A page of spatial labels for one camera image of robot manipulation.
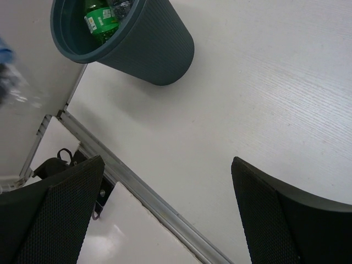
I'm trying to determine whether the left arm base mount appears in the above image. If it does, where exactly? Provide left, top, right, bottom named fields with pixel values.
left=92, top=177, right=114, bottom=221

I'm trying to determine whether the blue label water bottle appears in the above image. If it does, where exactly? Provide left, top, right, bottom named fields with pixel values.
left=1, top=39, right=43, bottom=108

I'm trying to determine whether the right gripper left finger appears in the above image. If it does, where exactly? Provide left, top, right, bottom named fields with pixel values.
left=1, top=156, right=105, bottom=263

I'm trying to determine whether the clear unlabelled plastic bottle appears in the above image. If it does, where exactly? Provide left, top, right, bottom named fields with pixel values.
left=107, top=0, right=134, bottom=21

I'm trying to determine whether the green soda bottle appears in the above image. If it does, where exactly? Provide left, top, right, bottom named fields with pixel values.
left=84, top=0, right=119, bottom=45

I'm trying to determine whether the dark green plastic bin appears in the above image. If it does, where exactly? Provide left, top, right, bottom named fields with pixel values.
left=50, top=1, right=195, bottom=86

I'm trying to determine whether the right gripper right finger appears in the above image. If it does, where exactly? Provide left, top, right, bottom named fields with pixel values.
left=231, top=157, right=351, bottom=263

